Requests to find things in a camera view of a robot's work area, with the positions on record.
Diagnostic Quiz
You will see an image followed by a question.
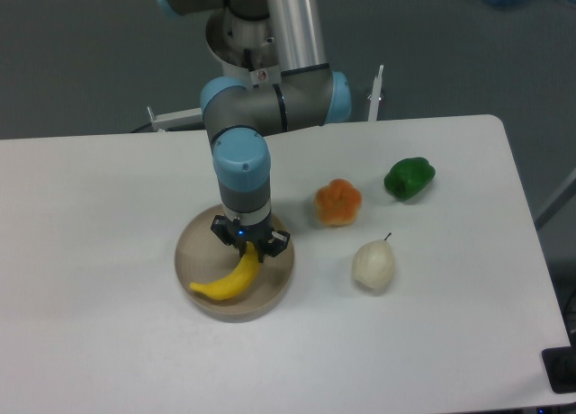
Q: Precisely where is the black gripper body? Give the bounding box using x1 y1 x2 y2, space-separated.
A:
211 212 274 247

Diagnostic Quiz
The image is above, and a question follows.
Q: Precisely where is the green bell pepper toy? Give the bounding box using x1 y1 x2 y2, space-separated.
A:
383 157 436 202

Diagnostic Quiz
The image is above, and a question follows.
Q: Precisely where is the white pear toy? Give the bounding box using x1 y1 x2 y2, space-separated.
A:
351 233 396 295

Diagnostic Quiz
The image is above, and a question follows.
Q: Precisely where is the black device at table edge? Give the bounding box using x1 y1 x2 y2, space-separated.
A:
542 346 575 394

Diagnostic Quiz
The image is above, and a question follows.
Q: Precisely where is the orange pumpkin toy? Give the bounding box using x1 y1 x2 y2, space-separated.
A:
314 178 363 227

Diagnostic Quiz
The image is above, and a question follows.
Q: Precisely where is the white upright frame post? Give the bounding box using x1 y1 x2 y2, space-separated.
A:
367 64 384 122

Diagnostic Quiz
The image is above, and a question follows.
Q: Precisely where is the white metal frame bracket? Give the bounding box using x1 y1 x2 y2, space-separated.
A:
148 107 205 131

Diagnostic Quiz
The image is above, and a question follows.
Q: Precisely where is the beige round plate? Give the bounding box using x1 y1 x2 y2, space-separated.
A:
175 205 295 322

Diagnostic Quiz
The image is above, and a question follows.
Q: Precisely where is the yellow banana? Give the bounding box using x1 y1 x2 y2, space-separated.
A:
188 242 261 301

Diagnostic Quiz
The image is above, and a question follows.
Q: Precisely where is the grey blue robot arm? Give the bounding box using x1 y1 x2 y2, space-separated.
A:
157 0 352 258

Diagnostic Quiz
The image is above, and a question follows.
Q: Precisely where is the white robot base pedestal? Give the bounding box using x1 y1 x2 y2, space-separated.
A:
205 8 282 88

